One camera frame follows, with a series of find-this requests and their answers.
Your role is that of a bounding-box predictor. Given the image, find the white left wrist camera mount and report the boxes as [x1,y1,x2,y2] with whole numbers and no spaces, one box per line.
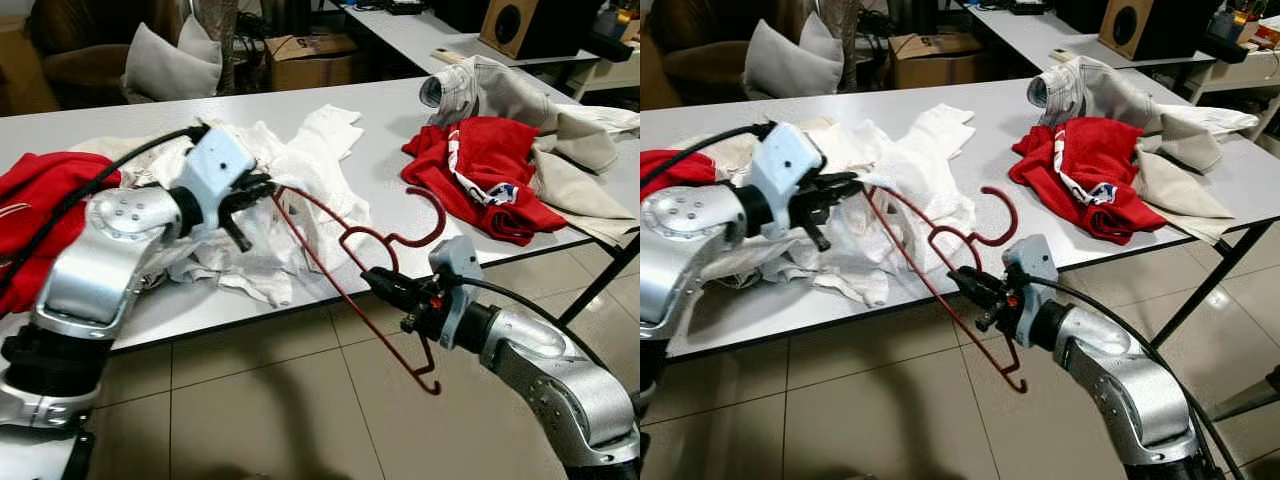
[748,122,829,239]
[180,125,259,241]

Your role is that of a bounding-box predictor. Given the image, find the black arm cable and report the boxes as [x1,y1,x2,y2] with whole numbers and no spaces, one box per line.
[640,122,773,191]
[0,124,211,301]
[455,275,641,391]
[1035,272,1246,480]

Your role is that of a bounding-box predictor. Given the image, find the brown armchair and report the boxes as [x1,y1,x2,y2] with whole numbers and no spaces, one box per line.
[655,0,801,101]
[25,0,201,109]

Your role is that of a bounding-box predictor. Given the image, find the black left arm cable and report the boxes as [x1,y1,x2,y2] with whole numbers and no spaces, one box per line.
[640,122,773,191]
[0,124,211,301]

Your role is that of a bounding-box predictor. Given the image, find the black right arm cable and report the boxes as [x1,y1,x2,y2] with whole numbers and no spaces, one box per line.
[455,275,641,391]
[1035,272,1246,480]

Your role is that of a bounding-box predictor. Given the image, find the black device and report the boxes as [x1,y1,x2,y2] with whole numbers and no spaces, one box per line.
[585,8,638,64]
[1203,10,1251,64]

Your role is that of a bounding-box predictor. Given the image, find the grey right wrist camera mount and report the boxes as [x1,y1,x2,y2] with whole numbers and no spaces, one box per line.
[428,235,488,351]
[1003,235,1061,346]

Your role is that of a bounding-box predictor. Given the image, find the white shirt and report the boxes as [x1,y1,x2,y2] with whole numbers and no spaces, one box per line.
[75,103,373,308]
[700,103,979,308]

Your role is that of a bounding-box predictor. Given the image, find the white pillow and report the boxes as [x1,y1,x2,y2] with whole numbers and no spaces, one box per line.
[742,15,844,99]
[122,20,225,104]

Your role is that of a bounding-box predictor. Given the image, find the red shirt with striped collar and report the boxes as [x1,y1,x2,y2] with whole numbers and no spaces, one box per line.
[1008,115,1169,246]
[400,115,568,248]

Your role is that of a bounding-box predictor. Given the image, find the wooden black speaker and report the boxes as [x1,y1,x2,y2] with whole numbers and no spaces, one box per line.
[1098,0,1216,61]
[478,0,601,61]

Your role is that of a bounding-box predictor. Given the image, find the dark red hanger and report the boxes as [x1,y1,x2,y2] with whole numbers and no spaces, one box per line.
[270,183,448,396]
[862,183,1031,394]

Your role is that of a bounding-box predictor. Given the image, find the grey mottled pole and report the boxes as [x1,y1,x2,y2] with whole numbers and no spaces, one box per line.
[820,0,863,93]
[195,0,241,96]

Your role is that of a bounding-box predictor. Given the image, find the red garment with white stripe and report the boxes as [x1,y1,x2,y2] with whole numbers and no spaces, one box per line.
[0,150,123,291]
[640,148,703,201]

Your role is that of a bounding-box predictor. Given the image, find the brown cardboard box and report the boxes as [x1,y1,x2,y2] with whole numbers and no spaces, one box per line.
[888,33,986,91]
[265,33,363,93]

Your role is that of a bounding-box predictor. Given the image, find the cream garment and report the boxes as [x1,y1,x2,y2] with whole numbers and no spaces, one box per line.
[528,100,641,249]
[1135,100,1261,246]

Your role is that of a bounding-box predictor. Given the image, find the white side table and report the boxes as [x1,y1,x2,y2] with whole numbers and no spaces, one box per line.
[575,50,641,101]
[1185,45,1280,106]

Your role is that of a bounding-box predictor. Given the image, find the black table leg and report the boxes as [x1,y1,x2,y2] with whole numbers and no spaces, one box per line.
[1150,222,1259,351]
[555,232,641,326]

